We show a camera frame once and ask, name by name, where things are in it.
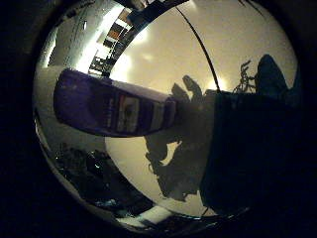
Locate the dark blue folded cloth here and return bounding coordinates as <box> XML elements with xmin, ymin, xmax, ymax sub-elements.
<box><xmin>199</xmin><ymin>54</ymin><xmax>303</xmax><ymax>217</ymax></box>

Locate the purple spray bottle with label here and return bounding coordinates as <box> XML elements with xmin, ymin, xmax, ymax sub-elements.
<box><xmin>53</xmin><ymin>68</ymin><xmax>178</xmax><ymax>139</ymax></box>

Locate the thin black cable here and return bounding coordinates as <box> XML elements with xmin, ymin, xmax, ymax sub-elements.
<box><xmin>175</xmin><ymin>6</ymin><xmax>222</xmax><ymax>94</ymax></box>

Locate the wooden shelf rack with boxes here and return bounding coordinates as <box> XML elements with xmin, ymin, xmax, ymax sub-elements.
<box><xmin>88</xmin><ymin>9</ymin><xmax>134</xmax><ymax>76</ymax></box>

